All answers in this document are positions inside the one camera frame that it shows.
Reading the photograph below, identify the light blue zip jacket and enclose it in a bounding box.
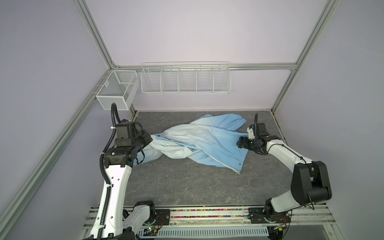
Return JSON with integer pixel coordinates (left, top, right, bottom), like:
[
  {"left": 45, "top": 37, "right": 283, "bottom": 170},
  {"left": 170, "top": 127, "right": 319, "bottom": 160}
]
[{"left": 138, "top": 114, "right": 248, "bottom": 173}]

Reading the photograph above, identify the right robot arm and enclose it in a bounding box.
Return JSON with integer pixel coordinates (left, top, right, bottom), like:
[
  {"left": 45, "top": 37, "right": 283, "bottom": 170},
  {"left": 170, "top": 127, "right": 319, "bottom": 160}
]
[{"left": 237, "top": 113, "right": 332, "bottom": 223}]

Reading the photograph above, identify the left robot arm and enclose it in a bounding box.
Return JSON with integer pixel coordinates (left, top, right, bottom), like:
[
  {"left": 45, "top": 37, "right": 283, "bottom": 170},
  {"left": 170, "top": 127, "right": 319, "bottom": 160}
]
[{"left": 88, "top": 103, "right": 161, "bottom": 240}]

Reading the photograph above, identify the small white mesh basket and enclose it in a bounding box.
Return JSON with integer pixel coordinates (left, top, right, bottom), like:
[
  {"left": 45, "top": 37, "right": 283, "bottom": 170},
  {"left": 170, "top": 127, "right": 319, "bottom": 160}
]
[{"left": 96, "top": 70, "right": 140, "bottom": 111}]

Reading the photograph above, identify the long white wire basket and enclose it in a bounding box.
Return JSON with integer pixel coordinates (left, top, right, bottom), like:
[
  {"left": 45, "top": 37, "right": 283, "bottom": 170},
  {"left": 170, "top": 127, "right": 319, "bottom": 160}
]
[{"left": 141, "top": 62, "right": 232, "bottom": 95}]

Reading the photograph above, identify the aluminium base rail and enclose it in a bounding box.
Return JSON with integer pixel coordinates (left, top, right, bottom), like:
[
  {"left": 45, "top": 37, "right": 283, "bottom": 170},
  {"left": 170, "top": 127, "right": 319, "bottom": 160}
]
[{"left": 80, "top": 204, "right": 337, "bottom": 231}]

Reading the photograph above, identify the white vented cable duct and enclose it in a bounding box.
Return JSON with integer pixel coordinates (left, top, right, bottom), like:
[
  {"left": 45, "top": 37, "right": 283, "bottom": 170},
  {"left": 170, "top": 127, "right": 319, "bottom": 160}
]
[{"left": 137, "top": 226, "right": 270, "bottom": 240}]

